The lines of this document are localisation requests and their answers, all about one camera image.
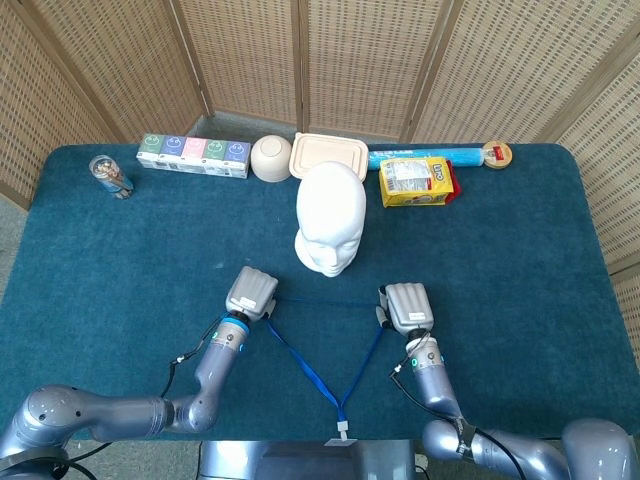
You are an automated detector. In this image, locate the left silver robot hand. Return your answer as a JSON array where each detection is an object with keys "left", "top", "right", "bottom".
[{"left": 224, "top": 265, "right": 279, "bottom": 322}]

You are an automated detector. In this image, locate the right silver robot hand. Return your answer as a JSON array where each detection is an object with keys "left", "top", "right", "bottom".
[{"left": 375, "top": 282, "right": 434, "bottom": 334}]

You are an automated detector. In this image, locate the blue lanyard ribbon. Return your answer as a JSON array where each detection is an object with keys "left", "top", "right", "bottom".
[{"left": 264, "top": 296, "right": 387, "bottom": 441}]

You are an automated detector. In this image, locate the teal table cloth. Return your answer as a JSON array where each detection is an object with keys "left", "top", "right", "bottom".
[{"left": 0, "top": 143, "right": 632, "bottom": 442}]

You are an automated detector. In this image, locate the white foam mannequin head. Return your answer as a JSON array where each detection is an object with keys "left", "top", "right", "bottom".
[{"left": 293, "top": 160, "right": 368, "bottom": 279}]

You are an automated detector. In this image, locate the yellow snack bag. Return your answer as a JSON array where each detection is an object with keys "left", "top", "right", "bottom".
[{"left": 378, "top": 156, "right": 456, "bottom": 209}]

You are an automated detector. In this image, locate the red snack packet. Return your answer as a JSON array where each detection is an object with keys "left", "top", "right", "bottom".
[{"left": 444, "top": 159, "right": 464, "bottom": 205}]

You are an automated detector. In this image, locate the beige upturned bowl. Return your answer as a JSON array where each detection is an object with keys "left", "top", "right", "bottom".
[{"left": 250, "top": 134, "right": 294, "bottom": 183}]

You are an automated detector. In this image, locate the pastel tissue multipack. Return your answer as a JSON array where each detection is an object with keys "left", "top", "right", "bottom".
[{"left": 136, "top": 133, "right": 252, "bottom": 180}]

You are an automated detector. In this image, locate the beige lidded food container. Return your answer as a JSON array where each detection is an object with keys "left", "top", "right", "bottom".
[{"left": 288, "top": 132, "right": 370, "bottom": 182}]

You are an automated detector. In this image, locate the light blue roll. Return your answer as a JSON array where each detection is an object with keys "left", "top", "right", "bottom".
[{"left": 368, "top": 143, "right": 485, "bottom": 172}]

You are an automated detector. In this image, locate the grey robot torso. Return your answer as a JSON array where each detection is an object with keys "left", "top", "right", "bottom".
[{"left": 198, "top": 439, "right": 419, "bottom": 480}]

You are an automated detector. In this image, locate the round tin with red label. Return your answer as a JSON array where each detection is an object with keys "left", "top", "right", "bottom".
[{"left": 480, "top": 140, "right": 514, "bottom": 171}]

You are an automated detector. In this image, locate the clear jar of sticks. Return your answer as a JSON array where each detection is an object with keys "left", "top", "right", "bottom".
[{"left": 88, "top": 154, "right": 135, "bottom": 200}]

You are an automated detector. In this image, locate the woven folding screen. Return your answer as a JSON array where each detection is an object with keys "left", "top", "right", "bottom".
[{"left": 0, "top": 0, "right": 640, "bottom": 371}]

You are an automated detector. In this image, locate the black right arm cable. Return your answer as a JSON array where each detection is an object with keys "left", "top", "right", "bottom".
[{"left": 388, "top": 339, "right": 521, "bottom": 480}]

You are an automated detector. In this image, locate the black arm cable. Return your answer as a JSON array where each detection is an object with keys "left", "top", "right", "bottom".
[
  {"left": 388, "top": 339, "right": 521, "bottom": 480},
  {"left": 0, "top": 319, "right": 224, "bottom": 480}
]

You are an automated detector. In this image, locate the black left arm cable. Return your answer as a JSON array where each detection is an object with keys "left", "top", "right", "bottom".
[{"left": 0, "top": 319, "right": 224, "bottom": 480}]

